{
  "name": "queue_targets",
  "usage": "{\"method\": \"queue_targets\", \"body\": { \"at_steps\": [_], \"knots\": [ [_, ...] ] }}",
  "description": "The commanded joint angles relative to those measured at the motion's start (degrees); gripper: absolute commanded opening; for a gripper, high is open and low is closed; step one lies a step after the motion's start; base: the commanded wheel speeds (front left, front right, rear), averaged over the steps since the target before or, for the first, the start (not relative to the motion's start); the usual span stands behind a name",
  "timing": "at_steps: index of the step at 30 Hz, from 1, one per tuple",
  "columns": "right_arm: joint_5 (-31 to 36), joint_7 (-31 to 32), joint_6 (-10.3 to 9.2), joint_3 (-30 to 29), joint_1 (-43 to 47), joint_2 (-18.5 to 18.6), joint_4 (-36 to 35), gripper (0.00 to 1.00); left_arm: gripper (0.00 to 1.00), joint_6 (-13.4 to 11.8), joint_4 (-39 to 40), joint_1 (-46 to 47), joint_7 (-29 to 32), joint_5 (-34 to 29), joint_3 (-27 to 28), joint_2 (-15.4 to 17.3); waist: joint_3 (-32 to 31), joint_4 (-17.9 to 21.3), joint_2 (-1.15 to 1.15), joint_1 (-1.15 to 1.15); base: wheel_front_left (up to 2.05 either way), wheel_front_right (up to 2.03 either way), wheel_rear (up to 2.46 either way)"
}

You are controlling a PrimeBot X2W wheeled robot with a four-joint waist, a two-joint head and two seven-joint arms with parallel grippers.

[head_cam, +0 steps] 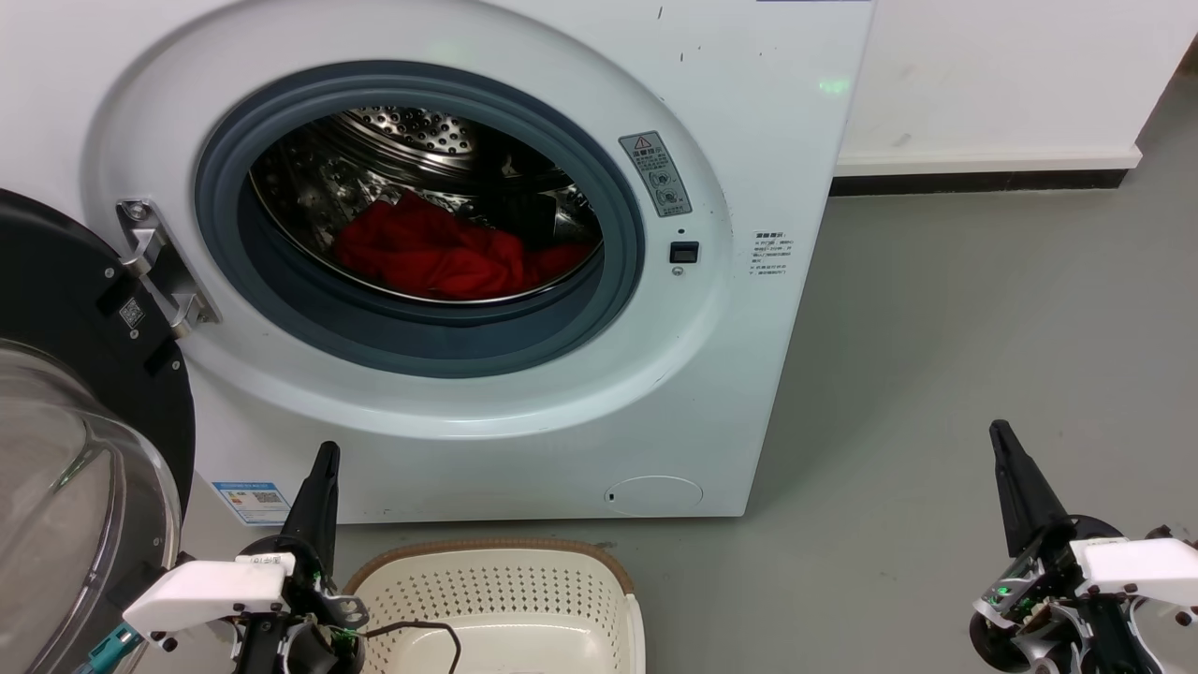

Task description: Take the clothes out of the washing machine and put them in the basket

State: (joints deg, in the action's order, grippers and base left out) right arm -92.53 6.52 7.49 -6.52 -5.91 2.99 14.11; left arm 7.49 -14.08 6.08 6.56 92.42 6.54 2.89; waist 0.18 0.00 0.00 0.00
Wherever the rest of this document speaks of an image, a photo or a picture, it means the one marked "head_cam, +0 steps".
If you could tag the small printed text sticker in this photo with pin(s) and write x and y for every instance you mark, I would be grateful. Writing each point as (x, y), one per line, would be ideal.
(772, 253)

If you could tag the silver door hinge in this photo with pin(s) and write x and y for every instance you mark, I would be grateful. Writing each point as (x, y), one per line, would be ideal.
(154, 257)

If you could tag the white and black baseboard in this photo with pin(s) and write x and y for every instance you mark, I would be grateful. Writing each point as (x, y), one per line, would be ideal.
(983, 178)

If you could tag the black door latch socket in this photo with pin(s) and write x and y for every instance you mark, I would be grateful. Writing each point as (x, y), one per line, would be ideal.
(684, 253)

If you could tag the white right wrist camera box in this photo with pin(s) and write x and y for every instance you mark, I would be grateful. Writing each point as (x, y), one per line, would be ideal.
(1137, 566)

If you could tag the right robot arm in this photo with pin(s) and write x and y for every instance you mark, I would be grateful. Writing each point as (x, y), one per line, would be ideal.
(1175, 535)

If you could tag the white front-load washing machine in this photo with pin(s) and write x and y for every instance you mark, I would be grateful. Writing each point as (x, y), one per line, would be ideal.
(749, 140)

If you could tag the grey warning sticker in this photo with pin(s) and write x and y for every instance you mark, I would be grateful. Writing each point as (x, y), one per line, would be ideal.
(655, 173)

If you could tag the round white filter cover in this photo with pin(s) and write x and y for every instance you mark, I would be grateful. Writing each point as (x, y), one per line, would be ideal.
(655, 496)

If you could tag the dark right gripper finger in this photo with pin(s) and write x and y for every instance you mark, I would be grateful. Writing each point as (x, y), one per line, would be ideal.
(1011, 496)
(1037, 501)

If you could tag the cream perforated laundry basket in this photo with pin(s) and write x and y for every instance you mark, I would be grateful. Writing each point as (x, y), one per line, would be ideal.
(496, 590)

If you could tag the blue energy label sticker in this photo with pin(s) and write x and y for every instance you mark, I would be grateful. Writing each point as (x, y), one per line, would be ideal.
(251, 503)

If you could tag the stainless steel washing machine drum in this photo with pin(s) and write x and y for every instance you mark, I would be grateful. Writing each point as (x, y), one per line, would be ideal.
(412, 131)

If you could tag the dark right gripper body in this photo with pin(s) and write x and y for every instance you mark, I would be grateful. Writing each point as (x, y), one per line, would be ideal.
(1029, 608)

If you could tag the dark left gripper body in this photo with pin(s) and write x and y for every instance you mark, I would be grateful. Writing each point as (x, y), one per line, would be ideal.
(314, 646)

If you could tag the black glass washer door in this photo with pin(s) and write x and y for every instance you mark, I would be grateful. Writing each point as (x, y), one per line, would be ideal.
(56, 281)

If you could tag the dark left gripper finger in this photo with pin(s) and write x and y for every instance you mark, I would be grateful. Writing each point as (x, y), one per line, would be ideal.
(309, 510)
(328, 515)

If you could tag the grey rubber door gasket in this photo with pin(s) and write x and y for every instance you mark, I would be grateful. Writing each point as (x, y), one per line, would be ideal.
(421, 346)

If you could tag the red garment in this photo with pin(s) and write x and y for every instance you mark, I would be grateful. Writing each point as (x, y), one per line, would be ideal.
(421, 253)

